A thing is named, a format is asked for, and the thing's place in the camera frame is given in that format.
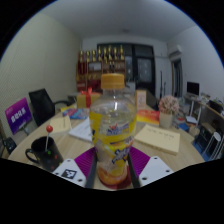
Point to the yellow gift box, red ribbon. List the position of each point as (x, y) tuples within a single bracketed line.
[(83, 100)]

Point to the black dotted mug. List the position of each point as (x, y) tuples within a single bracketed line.
[(48, 160)]

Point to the wooden shelf unit with trophies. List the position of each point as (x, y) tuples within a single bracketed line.
[(96, 71)]

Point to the black microphone stand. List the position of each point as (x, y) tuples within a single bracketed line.
[(162, 83)]

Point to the black office chair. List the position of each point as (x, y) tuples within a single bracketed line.
[(41, 105), (9, 145)]

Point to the cream book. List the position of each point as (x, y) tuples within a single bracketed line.
[(60, 125)]

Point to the purple sign board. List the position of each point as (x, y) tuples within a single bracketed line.
[(18, 115)]

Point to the small upright tan card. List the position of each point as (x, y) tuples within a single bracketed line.
[(140, 99)]

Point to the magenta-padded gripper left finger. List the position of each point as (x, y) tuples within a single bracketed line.
[(71, 171)]

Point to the white booklet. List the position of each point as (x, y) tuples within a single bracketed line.
[(81, 131)]

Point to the white wall air conditioner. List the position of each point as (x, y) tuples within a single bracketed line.
[(175, 51)]

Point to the pink flowers in white pot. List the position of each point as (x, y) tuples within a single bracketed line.
[(168, 105)]

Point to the red-ball stirring stick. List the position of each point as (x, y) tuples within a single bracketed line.
[(49, 128)]

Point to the black computer monitor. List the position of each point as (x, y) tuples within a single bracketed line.
[(192, 88)]

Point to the black-framed glass door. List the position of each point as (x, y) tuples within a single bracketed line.
[(143, 68)]

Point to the long wooden side desk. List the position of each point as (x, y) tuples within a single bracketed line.
[(213, 110)]

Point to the tan paper book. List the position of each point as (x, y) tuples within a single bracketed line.
[(158, 138)]

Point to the orange book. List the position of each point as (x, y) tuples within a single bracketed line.
[(148, 116)]

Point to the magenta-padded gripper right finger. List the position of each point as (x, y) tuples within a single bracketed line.
[(155, 170)]

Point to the yellow-labelled orange drink bottle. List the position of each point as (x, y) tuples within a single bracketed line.
[(112, 133)]

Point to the blue pamphlet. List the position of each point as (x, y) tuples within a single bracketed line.
[(76, 113)]

